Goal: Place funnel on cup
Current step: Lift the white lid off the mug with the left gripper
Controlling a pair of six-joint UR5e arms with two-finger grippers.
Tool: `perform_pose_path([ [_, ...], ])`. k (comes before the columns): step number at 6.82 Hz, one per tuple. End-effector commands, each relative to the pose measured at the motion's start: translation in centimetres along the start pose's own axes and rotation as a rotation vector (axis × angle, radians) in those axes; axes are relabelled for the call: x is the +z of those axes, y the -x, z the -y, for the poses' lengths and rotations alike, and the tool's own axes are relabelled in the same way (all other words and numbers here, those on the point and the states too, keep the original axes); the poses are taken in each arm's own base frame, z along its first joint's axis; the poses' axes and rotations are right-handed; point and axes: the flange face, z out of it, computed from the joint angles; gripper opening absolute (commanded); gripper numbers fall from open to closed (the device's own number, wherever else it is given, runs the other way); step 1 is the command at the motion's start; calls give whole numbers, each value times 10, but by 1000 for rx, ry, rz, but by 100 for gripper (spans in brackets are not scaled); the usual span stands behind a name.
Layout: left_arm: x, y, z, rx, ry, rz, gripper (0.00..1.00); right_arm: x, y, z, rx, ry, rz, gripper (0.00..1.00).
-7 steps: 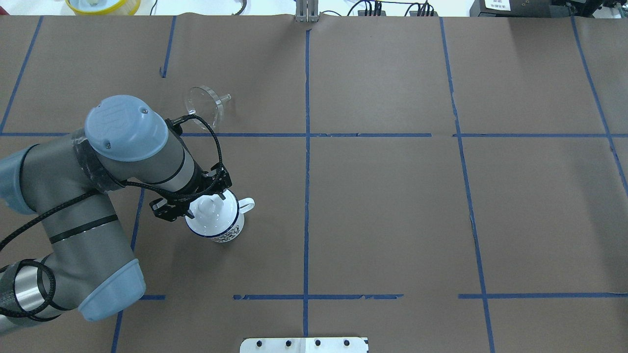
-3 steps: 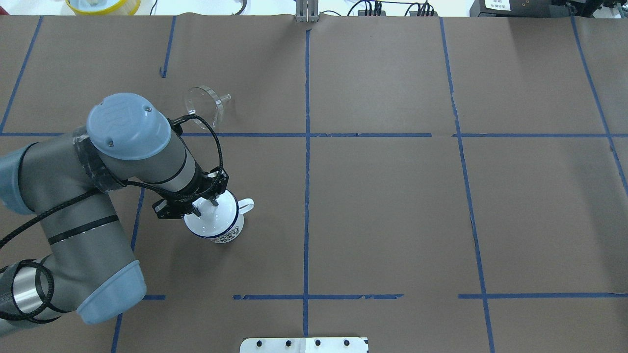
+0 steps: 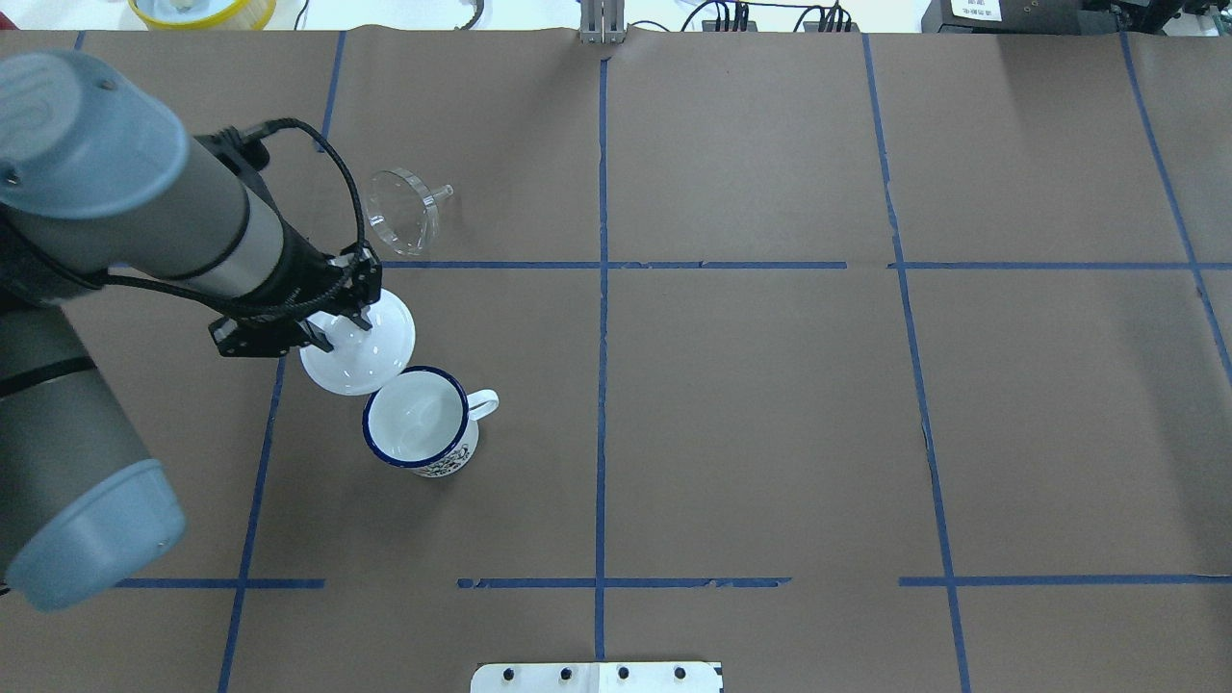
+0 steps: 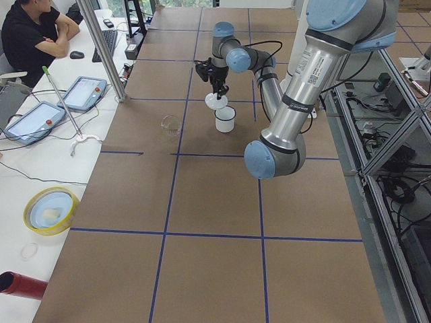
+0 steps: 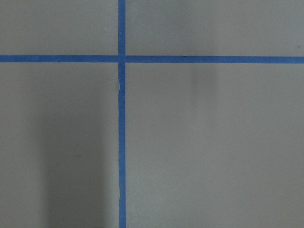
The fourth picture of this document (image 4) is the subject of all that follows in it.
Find clear tape ring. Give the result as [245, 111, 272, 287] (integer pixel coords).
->
[20, 242, 40, 260]

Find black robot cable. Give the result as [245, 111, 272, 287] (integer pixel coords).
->
[242, 40, 284, 85]

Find white cup lid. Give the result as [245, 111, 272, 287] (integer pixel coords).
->
[205, 93, 228, 110]

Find white enamel cup blue rim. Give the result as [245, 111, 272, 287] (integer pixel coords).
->
[215, 106, 236, 133]

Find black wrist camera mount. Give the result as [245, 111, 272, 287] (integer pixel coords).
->
[194, 57, 213, 82]

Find aluminium frame post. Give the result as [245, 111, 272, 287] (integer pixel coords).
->
[76, 0, 127, 102]

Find far teach pendant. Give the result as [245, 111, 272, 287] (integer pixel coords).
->
[62, 76, 107, 112]

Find black computer mouse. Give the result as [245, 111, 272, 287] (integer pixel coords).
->
[69, 50, 85, 59]

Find black keyboard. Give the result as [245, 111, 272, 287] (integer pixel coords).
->
[92, 29, 119, 63]

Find black box with label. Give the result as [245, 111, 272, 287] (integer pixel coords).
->
[125, 34, 143, 61]

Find yellow tape roll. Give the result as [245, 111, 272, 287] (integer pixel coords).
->
[23, 186, 80, 236]

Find red cylinder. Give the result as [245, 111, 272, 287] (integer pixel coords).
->
[1, 271, 48, 300]

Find white claw bracket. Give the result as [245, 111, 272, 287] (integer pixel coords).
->
[70, 134, 102, 157]

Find teach pendant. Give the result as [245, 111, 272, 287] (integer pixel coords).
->
[4, 101, 66, 145]
[62, 76, 107, 112]

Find metal rod green tip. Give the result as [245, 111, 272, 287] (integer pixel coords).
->
[42, 65, 84, 139]

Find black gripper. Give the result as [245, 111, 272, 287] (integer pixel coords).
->
[208, 65, 229, 100]

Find seated person black shirt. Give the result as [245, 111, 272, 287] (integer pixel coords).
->
[1, 0, 80, 87]

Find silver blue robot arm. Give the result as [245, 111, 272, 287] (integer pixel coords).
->
[211, 1, 399, 179]

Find near teach pendant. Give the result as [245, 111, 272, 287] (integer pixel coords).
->
[4, 101, 66, 145]

